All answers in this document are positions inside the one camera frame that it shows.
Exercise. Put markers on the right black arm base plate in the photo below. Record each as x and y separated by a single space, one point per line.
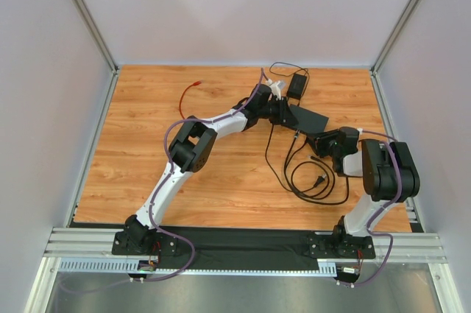
344 246

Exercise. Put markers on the aluminium front rail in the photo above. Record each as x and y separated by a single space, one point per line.
97 243

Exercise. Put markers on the right aluminium frame post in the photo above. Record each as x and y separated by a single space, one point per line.
402 21

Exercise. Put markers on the black power adapter brick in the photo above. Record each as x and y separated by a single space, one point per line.
297 86

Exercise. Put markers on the grey slotted cable duct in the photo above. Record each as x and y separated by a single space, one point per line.
139 267

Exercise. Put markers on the left aluminium frame post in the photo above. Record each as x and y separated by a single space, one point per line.
96 35

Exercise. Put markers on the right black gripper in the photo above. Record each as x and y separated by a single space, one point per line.
318 142

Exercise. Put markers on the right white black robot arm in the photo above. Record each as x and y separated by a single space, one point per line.
387 170

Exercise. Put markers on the aluminium frame post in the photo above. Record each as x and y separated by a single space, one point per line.
402 21
96 35

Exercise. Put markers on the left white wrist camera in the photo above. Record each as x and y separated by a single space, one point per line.
276 87

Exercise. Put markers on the black network switch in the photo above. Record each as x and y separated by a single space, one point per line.
307 121

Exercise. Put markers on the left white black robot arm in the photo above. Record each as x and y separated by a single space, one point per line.
188 144

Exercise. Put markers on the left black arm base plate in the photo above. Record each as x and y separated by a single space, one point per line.
151 243

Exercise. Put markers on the thin black adapter lead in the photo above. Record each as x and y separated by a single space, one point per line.
284 69

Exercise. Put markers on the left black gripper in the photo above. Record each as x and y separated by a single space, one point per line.
285 115

